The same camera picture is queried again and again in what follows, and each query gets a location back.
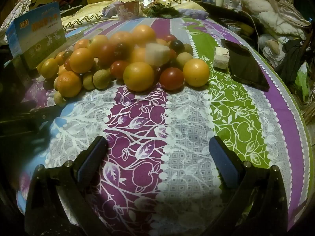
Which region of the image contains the blue and green carton box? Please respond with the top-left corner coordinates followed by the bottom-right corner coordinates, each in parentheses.
top-left (6, 1), bottom-right (67, 69)

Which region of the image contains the small purple packet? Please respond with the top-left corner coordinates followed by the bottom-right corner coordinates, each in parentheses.
top-left (102, 5), bottom-right (119, 17)

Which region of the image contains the dark nightstand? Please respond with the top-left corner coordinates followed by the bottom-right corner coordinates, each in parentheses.
top-left (202, 1), bottom-right (249, 23)

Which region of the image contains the green plastic bag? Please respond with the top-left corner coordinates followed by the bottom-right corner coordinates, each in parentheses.
top-left (294, 61), bottom-right (310, 101)

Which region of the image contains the white cable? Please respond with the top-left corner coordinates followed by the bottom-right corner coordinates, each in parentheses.
top-left (231, 8), bottom-right (260, 52)

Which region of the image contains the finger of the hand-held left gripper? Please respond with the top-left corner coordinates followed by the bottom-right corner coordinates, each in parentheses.
top-left (0, 106), bottom-right (61, 138)

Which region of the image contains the floral striped bed sheet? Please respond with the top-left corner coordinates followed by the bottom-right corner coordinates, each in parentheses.
top-left (15, 17), bottom-right (310, 236)

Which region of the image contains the bunch of leafy greens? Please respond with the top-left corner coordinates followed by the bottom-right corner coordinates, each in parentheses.
top-left (145, 1), bottom-right (181, 19)

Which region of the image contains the black smartphone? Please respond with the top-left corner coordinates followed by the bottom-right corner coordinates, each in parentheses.
top-left (221, 39), bottom-right (270, 92)

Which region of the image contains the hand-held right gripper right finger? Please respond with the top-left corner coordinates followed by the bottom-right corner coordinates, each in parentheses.
top-left (209, 136), bottom-right (288, 236)

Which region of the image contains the purple tissue packet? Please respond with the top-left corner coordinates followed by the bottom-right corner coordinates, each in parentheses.
top-left (178, 8), bottom-right (209, 19)

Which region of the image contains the white crumbly block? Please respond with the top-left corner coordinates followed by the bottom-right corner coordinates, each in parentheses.
top-left (213, 46), bottom-right (230, 69)

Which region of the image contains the yellow zigzag quilt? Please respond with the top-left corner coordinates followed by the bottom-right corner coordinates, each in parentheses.
top-left (61, 0), bottom-right (205, 31)

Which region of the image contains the black garment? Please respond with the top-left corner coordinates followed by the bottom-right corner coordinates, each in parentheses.
top-left (278, 38), bottom-right (308, 79)

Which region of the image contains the pile of small oranges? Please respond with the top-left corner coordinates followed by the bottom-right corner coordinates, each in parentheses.
top-left (37, 25), bottom-right (210, 98)

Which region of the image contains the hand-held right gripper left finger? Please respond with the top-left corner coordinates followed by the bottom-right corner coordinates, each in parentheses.
top-left (25, 136), bottom-right (111, 236)

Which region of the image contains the heap of white bedding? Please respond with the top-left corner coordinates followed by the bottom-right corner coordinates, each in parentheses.
top-left (233, 0), bottom-right (312, 40)

